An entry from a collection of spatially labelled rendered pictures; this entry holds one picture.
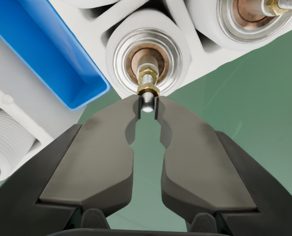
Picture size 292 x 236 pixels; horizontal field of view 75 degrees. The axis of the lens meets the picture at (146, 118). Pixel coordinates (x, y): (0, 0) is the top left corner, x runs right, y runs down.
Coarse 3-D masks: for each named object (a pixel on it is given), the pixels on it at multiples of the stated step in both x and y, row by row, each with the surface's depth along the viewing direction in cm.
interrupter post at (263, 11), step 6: (246, 0) 17; (252, 0) 16; (258, 0) 15; (264, 0) 15; (246, 6) 18; (252, 6) 16; (258, 6) 15; (264, 6) 15; (252, 12) 17; (258, 12) 16; (264, 12) 15
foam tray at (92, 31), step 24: (120, 0) 24; (144, 0) 23; (168, 0) 23; (72, 24) 25; (96, 24) 25; (192, 24) 25; (96, 48) 27; (192, 48) 26; (216, 48) 27; (192, 72) 28; (120, 96) 31
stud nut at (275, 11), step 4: (268, 0) 14; (272, 0) 14; (276, 0) 14; (268, 4) 14; (272, 4) 14; (276, 4) 14; (268, 8) 15; (272, 8) 14; (276, 8) 14; (280, 8) 14; (272, 12) 15; (276, 12) 14; (280, 12) 14; (284, 12) 14
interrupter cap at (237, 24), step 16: (224, 0) 17; (240, 0) 17; (224, 16) 18; (240, 16) 18; (256, 16) 18; (272, 16) 18; (288, 16) 18; (224, 32) 18; (240, 32) 19; (256, 32) 18; (272, 32) 18
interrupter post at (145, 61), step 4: (144, 56) 20; (148, 56) 20; (152, 56) 20; (140, 60) 19; (144, 60) 18; (148, 60) 18; (152, 60) 19; (156, 60) 20; (140, 64) 18; (144, 64) 18; (148, 64) 18; (152, 64) 18; (156, 64) 19; (140, 68) 18; (156, 68) 18; (136, 72) 18; (136, 76) 18
